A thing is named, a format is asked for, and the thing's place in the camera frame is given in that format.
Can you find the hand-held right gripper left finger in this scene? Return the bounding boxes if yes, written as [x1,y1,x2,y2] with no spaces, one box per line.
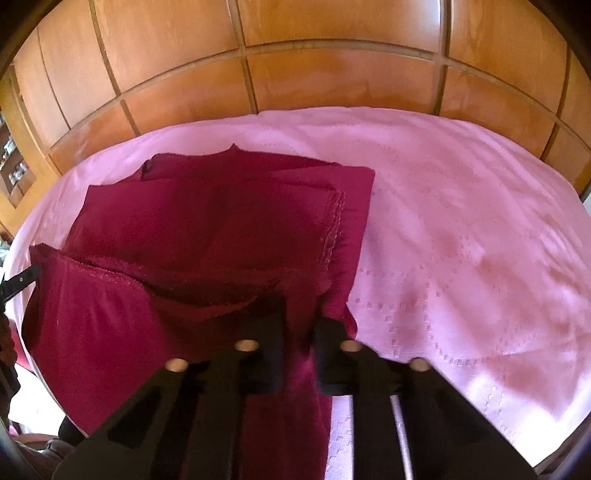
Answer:
[53,295,288,480]

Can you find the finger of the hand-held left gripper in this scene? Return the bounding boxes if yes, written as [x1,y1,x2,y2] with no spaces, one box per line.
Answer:
[0,264,43,306]

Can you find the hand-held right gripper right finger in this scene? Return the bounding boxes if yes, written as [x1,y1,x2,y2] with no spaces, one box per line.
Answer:
[313,316,539,480]

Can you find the maroon garment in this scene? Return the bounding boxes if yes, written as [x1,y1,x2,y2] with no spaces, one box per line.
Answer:
[21,144,376,480]

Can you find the wooden cabinet with shelves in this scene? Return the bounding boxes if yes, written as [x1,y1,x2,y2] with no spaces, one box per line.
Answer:
[0,69,63,243]

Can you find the group of small bottles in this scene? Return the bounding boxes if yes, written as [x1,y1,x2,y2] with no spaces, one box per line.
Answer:
[0,111,28,195]

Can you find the pink bed sheet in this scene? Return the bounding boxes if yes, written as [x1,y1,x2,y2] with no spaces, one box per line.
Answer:
[2,107,591,468]

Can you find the wooden wardrobe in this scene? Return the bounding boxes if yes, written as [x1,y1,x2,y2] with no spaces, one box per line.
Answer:
[9,0,591,195]

